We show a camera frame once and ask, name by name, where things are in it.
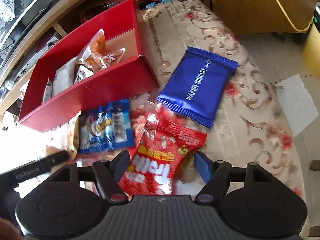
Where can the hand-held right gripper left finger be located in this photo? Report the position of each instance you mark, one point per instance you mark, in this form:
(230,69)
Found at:
(122,163)

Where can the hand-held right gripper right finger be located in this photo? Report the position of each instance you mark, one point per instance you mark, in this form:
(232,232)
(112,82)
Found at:
(203,166)

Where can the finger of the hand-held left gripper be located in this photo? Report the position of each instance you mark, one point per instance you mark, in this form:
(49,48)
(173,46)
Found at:
(58,158)

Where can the gold snack packet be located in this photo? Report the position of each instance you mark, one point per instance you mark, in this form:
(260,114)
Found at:
(72,135)

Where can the red chips packet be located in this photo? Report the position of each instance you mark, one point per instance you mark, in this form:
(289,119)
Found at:
(155,160)

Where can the blue candy packet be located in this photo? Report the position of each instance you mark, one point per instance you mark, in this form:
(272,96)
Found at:
(105,127)

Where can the red cardboard box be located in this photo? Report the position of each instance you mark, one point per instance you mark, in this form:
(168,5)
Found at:
(87,92)

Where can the silver snack packet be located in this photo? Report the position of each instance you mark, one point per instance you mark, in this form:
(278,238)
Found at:
(62,80)

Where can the dark blue wafer packet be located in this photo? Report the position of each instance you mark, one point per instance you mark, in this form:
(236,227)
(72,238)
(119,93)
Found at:
(197,87)

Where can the white packet with red label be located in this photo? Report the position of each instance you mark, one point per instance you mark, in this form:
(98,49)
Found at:
(83,75)

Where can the orange snack packet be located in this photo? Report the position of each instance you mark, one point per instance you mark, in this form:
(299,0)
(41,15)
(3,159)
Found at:
(96,60)

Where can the floral tablecloth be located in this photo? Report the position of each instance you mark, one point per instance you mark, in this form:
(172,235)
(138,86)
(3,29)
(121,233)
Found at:
(250,105)

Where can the white paper sheet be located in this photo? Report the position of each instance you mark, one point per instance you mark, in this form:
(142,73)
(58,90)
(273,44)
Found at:
(297,102)

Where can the black television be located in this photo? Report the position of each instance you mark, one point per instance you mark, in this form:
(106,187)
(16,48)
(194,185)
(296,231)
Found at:
(15,42)

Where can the white lace cloth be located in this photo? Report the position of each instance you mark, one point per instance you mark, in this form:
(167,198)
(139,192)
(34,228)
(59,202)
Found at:
(6,5)

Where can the brown wooden cabinet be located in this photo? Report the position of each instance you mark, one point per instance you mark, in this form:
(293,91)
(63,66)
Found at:
(250,5)

